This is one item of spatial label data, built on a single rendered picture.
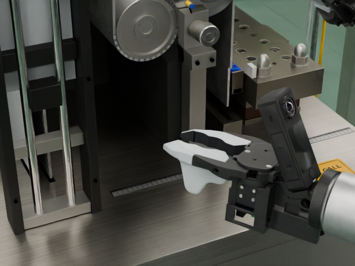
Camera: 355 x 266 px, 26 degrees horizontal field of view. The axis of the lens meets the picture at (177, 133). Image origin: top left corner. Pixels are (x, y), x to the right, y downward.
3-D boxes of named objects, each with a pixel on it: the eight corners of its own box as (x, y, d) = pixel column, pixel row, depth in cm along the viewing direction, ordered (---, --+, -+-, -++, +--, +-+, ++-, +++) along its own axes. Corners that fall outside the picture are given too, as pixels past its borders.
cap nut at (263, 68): (259, 79, 154) (260, 59, 151) (250, 72, 157) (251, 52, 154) (274, 76, 155) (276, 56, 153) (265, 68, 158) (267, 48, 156)
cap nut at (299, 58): (296, 68, 158) (298, 48, 156) (287, 61, 161) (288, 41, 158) (311, 65, 159) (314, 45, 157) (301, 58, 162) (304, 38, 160)
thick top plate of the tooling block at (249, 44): (255, 110, 155) (257, 83, 152) (171, 36, 186) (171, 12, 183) (321, 93, 161) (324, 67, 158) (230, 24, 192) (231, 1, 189)
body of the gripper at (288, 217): (218, 219, 92) (311, 253, 87) (225, 155, 89) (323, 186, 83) (246, 195, 98) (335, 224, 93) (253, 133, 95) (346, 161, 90)
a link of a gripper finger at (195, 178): (152, 188, 95) (223, 207, 92) (155, 145, 92) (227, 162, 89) (162, 178, 97) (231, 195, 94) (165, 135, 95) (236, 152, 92)
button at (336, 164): (328, 195, 142) (329, 184, 141) (307, 176, 148) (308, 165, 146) (359, 186, 145) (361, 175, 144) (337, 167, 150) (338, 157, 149)
